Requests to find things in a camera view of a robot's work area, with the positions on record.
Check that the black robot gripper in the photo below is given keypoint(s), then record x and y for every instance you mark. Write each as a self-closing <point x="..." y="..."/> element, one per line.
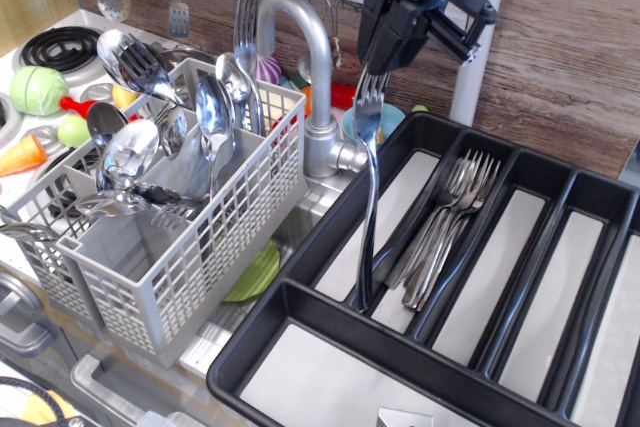
<point x="393" y="32"/>

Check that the tall fork in basket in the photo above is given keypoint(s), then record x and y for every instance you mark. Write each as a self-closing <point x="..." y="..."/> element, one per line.
<point x="245" y="52"/>

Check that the steel spoon beside fork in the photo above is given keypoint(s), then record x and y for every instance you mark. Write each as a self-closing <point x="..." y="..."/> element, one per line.
<point x="229" y="74"/>

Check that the steel forks in tray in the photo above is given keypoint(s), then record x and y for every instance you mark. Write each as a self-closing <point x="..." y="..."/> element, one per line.
<point x="466" y="188"/>

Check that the black cutlery tray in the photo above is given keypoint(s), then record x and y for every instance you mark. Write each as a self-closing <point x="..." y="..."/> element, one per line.
<point x="533" y="321"/>

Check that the fork lying in basket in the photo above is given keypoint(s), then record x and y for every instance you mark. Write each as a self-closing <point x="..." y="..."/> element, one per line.
<point x="174" y="207"/>

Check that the grey plastic cutlery basket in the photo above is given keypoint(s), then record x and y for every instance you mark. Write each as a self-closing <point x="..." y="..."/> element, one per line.
<point x="152" y="280"/>

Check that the red toy pepper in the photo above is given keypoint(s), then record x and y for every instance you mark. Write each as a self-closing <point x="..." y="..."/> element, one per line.
<point x="342" y="96"/>

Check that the grey metal pole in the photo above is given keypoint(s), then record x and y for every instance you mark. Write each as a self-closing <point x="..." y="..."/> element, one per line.
<point x="470" y="78"/>

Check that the purple toy onion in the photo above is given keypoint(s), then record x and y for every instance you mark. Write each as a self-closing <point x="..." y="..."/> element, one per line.
<point x="268" y="69"/>

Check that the silver kitchen faucet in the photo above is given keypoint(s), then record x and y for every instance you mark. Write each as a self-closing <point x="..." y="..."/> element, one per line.
<point x="325" y="153"/>

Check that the steel spoon upright centre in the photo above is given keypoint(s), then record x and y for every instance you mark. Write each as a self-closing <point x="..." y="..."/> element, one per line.
<point x="216" y="123"/>

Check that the hanging metal spatula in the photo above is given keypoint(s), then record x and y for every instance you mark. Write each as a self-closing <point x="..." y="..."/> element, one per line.
<point x="179" y="19"/>

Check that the large steel serving spoon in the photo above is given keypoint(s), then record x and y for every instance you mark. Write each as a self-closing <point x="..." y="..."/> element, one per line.
<point x="131" y="64"/>

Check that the green toy plate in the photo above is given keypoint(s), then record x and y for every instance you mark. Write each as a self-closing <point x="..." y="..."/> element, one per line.
<point x="258" y="276"/>

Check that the steel spoon front left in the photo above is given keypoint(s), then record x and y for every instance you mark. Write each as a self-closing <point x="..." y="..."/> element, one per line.
<point x="128" y="155"/>

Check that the black coil stove burner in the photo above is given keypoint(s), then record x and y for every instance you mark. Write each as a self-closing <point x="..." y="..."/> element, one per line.
<point x="64" y="49"/>

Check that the green toy cabbage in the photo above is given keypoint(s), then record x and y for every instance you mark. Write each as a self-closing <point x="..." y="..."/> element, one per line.
<point x="37" y="91"/>

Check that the orange toy carrot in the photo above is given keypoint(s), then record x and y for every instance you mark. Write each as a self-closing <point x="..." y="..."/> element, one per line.
<point x="25" y="155"/>

